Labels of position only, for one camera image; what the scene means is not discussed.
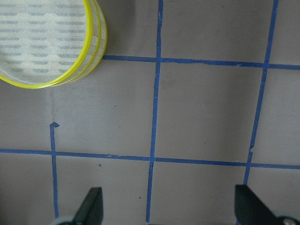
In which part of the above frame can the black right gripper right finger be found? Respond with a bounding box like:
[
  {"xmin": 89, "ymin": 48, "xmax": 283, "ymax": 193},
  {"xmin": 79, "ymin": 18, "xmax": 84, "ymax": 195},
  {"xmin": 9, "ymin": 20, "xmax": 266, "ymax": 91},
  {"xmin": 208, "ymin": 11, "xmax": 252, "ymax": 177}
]
[{"xmin": 234, "ymin": 185, "xmax": 284, "ymax": 225}]

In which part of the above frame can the yellow steamer layer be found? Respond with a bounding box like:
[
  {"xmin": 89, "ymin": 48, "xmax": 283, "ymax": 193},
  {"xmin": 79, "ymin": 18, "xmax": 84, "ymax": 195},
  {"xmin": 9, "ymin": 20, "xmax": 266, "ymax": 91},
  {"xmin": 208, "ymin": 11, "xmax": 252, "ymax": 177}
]
[{"xmin": 0, "ymin": 0, "xmax": 107, "ymax": 89}]

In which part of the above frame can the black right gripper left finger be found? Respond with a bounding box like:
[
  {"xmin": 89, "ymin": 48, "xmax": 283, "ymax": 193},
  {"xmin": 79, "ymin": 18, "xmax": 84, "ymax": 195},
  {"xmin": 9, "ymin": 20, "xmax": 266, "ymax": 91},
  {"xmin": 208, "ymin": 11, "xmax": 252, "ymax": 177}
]
[{"xmin": 73, "ymin": 187, "xmax": 104, "ymax": 225}]

